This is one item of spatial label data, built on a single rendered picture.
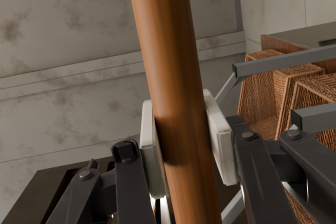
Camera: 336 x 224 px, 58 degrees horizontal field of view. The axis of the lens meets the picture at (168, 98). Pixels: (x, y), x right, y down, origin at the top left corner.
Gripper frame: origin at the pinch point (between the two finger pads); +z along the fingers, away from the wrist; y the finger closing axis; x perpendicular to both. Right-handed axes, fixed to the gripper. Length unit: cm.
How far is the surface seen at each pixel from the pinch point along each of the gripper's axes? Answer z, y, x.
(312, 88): 77, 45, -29
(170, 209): 148, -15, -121
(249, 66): 85, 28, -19
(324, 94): 70, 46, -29
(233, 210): 38, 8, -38
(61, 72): 407, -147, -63
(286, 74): 97, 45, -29
